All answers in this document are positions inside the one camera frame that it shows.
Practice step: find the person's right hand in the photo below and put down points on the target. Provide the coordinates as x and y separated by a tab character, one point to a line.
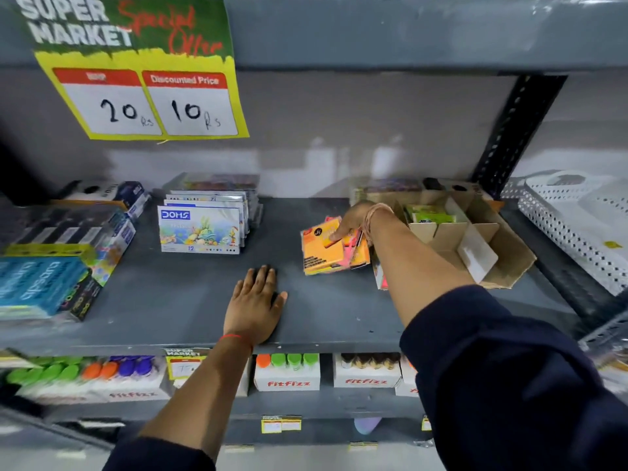
354	218

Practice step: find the person's left hand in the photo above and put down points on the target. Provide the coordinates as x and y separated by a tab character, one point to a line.
252	311

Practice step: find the person's left middle finger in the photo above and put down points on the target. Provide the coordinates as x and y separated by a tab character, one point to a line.
261	278

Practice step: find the person's left little finger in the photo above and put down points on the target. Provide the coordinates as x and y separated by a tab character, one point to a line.
238	290

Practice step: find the person's right thumb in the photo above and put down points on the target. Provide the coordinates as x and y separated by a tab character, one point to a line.
338	232

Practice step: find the person's left thumb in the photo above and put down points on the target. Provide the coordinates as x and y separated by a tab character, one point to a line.
280	301

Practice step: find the orange sticky note packet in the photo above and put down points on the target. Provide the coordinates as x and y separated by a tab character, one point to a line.
363	255
321	250

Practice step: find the person's right forearm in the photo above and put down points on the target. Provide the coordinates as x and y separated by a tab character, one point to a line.
417	269

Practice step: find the person's left forearm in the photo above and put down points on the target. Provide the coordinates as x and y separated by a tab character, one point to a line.
206	392

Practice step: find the orange thread wristband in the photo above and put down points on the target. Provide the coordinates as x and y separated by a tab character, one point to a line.
371	218

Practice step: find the red thread wristband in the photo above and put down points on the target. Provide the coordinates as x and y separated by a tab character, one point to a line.
235	337

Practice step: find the white pink sticky note packet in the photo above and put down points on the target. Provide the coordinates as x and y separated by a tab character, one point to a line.
379	277

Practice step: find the grey metal shelf rack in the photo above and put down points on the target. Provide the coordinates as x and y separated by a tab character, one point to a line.
171	299

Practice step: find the white blue crayon box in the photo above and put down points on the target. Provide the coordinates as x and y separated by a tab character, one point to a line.
198	230

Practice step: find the white box orange green bottles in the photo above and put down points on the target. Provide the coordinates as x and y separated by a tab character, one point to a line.
287	375

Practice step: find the small yellow price sign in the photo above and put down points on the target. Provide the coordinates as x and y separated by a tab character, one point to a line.
182	363

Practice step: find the row of crayon boxes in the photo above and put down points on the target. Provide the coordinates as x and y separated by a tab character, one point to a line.
230	191

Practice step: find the green sticky note packet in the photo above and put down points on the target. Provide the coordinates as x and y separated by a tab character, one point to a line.
431	215

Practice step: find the white box brown bottles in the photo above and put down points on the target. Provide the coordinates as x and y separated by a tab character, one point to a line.
367	375

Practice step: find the yellow shelf price label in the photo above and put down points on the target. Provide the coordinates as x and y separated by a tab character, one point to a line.
280	424

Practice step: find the white bottle box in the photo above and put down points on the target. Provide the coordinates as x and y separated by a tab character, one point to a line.
406	380

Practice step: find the lilac bottle cap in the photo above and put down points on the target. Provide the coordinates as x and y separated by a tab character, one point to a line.
367	425

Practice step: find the black striped pencil box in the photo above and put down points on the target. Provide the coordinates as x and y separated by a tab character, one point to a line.
83	299

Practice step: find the black blue stationery box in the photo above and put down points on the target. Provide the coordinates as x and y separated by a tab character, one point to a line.
110	193

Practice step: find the open cardboard box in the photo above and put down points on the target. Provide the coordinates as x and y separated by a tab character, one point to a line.
505	250

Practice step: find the white box of coloured bottles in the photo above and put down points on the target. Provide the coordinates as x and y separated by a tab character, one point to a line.
88	380

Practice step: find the clear pen pack yellow band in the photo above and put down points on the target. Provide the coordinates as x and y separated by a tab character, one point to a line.
68	230

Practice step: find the dark navy left sleeve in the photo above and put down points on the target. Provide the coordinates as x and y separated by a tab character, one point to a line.
157	456

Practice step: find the dark navy sleeve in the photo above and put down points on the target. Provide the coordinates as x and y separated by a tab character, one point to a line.
510	387
157	456

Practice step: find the teal pencil box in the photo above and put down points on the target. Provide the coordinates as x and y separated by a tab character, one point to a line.
39	286

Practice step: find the black perforated shelf upright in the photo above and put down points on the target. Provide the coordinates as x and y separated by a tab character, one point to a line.
520	132

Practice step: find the dark navy right sleeve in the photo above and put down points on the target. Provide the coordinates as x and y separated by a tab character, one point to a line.
510	387

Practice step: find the white perforated plastic basket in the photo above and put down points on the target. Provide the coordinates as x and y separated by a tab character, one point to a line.
579	220

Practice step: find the green yellow price sign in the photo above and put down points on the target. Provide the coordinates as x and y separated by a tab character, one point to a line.
137	68

